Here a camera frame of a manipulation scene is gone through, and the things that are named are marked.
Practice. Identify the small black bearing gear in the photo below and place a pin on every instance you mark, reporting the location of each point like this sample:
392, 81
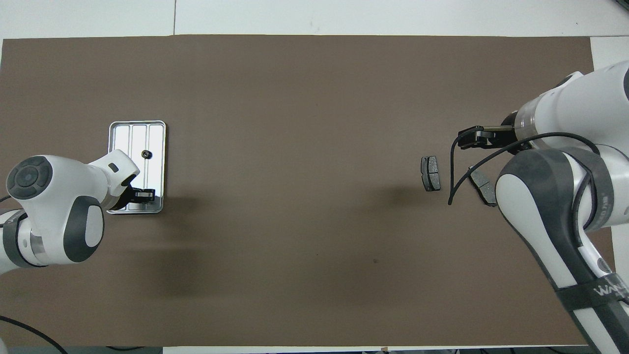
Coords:
144, 156

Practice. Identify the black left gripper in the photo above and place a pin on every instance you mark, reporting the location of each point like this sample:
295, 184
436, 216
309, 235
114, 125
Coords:
131, 196

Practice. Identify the short dark brake pad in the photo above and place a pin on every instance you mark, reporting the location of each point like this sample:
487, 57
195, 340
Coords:
430, 173

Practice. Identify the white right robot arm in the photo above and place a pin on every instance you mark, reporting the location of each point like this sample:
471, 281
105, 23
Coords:
565, 108

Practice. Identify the silver metal tray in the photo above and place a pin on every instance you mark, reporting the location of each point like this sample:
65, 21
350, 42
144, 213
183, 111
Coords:
137, 137

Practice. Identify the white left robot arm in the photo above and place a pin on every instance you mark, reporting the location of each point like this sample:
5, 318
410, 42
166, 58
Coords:
54, 196

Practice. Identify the brown table mat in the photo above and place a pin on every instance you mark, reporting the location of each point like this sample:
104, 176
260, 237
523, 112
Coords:
295, 147

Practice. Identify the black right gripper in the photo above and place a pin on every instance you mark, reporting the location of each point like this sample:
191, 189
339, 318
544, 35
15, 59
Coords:
491, 137

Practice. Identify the long dark brake pad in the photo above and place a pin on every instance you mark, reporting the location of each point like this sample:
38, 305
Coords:
484, 189

